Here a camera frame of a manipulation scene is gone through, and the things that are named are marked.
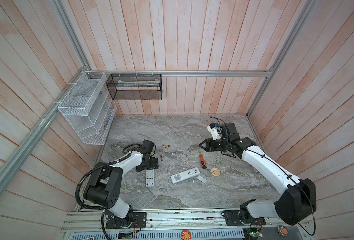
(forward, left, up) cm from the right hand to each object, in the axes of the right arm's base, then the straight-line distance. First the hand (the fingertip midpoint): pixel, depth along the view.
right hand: (203, 144), depth 82 cm
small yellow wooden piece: (+9, +22, -17) cm, 29 cm away
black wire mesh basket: (+42, +45, +8) cm, 62 cm away
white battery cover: (-13, -1, -18) cm, 23 cm away
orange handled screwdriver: (-1, -1, -17) cm, 18 cm away
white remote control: (-12, +10, -17) cm, 22 cm away
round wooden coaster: (-8, -9, -18) cm, 22 cm away
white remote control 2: (-14, +30, -15) cm, 37 cm away
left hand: (-8, +31, -16) cm, 36 cm away
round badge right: (-38, -37, -17) cm, 55 cm away
